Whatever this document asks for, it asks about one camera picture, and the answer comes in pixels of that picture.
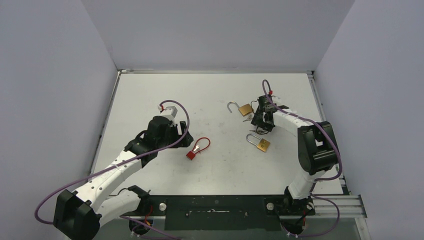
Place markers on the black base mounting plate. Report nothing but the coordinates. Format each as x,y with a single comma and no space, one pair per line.
225,212

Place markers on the silver key bunch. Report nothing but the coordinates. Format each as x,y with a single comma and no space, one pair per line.
260,132

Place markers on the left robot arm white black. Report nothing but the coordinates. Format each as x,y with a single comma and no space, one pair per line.
80,214

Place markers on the long-shackle brass padlock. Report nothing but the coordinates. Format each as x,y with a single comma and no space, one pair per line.
260,143

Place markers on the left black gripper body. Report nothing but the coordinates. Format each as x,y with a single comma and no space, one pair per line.
172,135

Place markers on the large brass padlock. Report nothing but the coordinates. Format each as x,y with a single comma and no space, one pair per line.
244,109

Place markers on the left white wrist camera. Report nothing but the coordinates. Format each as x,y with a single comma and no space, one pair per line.
169,112

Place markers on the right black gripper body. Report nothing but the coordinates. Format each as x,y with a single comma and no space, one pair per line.
262,114

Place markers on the silver keys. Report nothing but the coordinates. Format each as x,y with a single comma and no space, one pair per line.
249,118

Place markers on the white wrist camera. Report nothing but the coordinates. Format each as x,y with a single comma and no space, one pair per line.
169,112
275,99

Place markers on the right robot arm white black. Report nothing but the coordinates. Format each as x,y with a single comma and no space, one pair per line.
316,149

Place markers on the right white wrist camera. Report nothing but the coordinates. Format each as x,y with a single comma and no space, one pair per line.
275,99

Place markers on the red cable padlock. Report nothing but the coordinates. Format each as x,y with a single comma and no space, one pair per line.
198,148

